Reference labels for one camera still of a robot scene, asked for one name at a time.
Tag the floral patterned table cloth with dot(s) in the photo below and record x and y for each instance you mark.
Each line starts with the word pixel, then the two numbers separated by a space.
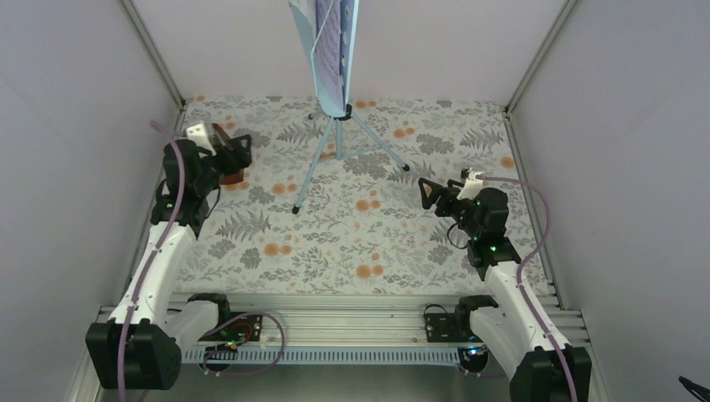
pixel 303 222

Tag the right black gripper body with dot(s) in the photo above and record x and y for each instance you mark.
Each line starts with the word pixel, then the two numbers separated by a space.
pixel 445 210

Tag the light blue music stand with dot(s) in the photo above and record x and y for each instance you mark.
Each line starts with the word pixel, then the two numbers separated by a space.
pixel 304 15

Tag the sheet music pages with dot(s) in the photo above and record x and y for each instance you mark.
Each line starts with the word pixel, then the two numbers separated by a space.
pixel 331 55

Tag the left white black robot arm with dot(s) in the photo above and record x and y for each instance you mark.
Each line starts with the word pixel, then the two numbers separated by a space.
pixel 140 345

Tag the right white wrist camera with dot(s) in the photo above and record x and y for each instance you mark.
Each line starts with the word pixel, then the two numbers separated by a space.
pixel 473 183

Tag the aluminium mounting rail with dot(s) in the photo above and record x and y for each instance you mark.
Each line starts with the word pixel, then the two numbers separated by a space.
pixel 312 320

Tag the brown wooden metronome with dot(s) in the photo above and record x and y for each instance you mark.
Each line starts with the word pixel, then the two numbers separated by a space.
pixel 232 174

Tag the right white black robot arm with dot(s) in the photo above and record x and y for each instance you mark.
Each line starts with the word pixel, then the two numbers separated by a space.
pixel 540 363

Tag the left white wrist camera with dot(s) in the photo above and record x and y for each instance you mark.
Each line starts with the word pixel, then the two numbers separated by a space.
pixel 202 134

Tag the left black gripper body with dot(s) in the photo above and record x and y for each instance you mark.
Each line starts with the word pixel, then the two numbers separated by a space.
pixel 207 182

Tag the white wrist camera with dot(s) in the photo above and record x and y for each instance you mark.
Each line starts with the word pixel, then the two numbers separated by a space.
pixel 202 134
pixel 473 183

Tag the grey slotted cable duct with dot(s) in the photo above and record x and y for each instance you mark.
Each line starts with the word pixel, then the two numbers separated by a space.
pixel 254 355

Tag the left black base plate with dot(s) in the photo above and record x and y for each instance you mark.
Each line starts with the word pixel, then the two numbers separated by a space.
pixel 241 327

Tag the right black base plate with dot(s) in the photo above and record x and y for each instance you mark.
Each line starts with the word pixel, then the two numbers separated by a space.
pixel 443 327

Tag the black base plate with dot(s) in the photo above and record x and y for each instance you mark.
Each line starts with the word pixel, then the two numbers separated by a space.
pixel 241 327
pixel 443 327

